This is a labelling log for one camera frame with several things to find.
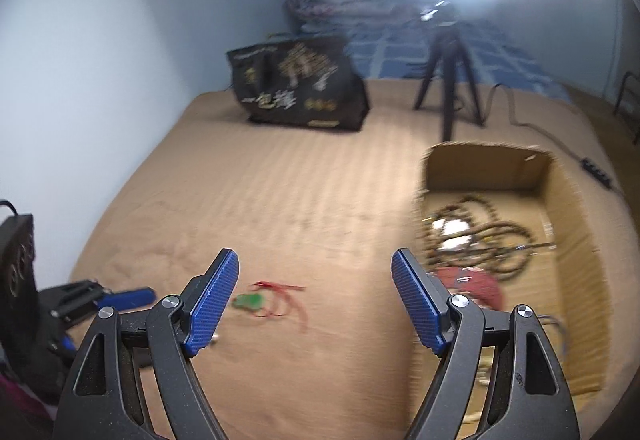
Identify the peach blanket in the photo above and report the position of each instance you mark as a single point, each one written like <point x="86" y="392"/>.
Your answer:
<point x="300" y="200"/>

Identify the cardboard box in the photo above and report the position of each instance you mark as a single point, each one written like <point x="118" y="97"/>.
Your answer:
<point x="575" y="230"/>

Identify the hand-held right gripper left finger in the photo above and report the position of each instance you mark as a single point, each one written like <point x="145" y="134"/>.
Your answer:
<point x="210" y="305"/>

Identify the red brown wrist band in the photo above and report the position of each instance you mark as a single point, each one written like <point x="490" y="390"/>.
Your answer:
<point x="480" y="287"/>

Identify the blue patterned bed sheet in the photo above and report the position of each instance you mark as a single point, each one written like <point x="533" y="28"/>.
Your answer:
<point x="500" y="55"/>

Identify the black tripod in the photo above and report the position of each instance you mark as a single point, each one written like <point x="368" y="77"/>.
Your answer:
<point x="447" y="70"/>

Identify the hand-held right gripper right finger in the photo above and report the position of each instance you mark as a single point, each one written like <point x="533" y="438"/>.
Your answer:
<point x="417" y="305"/>

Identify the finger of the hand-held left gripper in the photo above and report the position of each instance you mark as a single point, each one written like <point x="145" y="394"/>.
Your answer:
<point x="62" y="347"/>
<point x="130" y="297"/>

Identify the thin black bangle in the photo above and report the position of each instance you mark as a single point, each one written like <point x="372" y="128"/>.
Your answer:
<point x="562" y="327"/>

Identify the folded patterned quilt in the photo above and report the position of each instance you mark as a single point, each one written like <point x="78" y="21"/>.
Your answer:
<point x="350" y="0"/>

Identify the black printed snack bag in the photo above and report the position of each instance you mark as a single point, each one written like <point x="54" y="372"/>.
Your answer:
<point x="300" y="85"/>

